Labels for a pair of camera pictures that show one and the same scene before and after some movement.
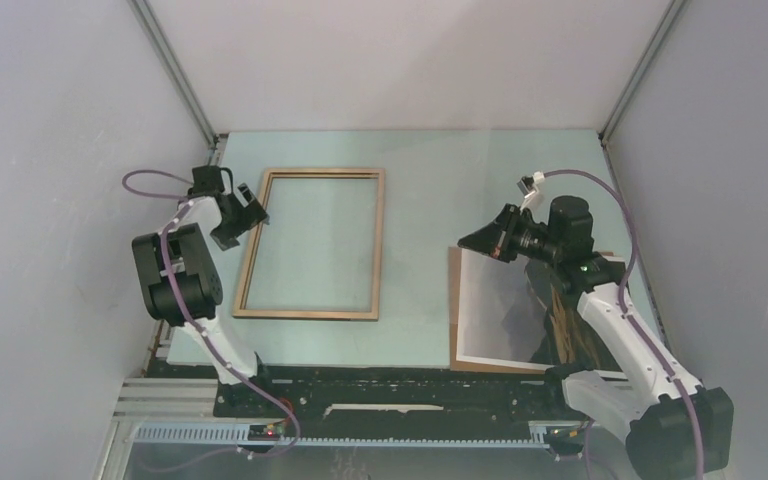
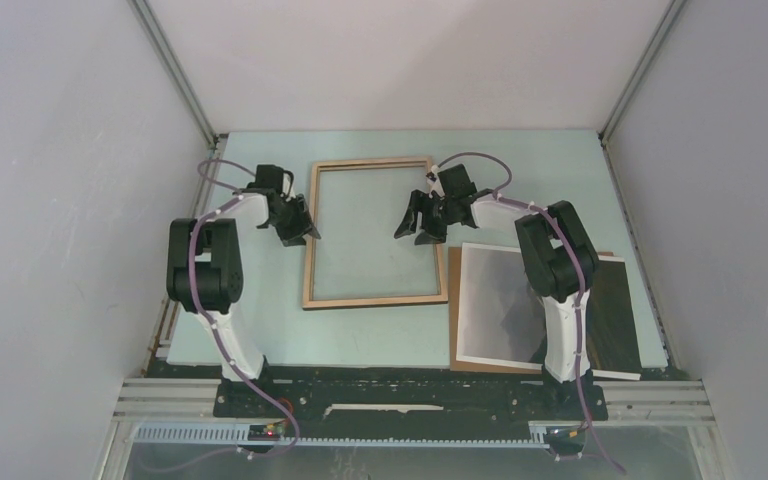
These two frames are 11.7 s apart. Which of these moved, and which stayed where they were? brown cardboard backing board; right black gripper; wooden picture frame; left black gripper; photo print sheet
Moved: wooden picture frame; left black gripper; right black gripper
Stayed: photo print sheet; brown cardboard backing board
